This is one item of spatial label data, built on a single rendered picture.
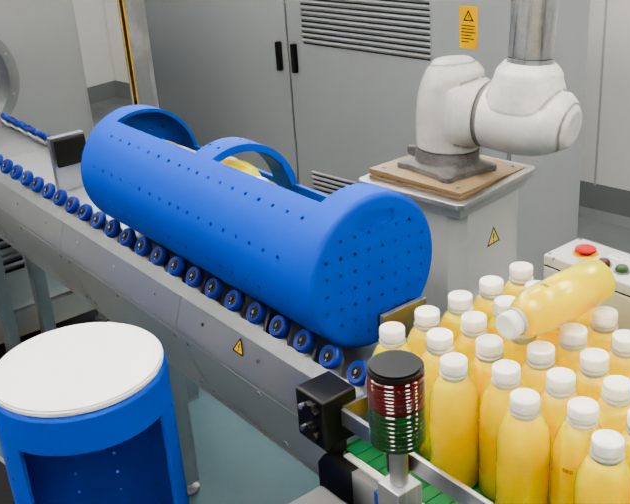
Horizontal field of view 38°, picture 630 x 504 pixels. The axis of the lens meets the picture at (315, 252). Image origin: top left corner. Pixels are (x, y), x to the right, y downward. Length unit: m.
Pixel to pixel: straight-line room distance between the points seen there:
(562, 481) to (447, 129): 1.12
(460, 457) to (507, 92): 0.99
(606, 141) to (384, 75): 1.41
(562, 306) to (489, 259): 0.97
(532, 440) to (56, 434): 0.69
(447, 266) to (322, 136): 1.75
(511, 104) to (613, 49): 2.40
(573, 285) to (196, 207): 0.75
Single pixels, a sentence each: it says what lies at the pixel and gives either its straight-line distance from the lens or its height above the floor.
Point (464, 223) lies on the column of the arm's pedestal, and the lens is 2.19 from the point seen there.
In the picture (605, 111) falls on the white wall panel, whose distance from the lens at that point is 4.56.
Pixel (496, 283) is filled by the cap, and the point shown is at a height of 1.11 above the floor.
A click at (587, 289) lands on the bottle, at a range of 1.40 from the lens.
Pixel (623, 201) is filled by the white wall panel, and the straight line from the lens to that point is 4.63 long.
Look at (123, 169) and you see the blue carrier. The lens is 2.04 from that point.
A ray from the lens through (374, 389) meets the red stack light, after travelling 1.01.
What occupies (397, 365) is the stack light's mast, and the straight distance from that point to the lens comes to 1.01.
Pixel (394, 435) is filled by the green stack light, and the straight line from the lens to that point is 1.03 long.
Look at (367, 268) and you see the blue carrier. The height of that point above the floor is 1.11.
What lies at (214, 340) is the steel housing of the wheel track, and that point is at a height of 0.86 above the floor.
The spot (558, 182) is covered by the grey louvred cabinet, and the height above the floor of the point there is 0.51.
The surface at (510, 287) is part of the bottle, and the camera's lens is 1.58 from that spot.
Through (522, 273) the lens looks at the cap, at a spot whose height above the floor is 1.10.
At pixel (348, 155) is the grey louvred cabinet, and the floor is 0.58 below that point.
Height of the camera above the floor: 1.79
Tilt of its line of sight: 24 degrees down
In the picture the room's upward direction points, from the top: 4 degrees counter-clockwise
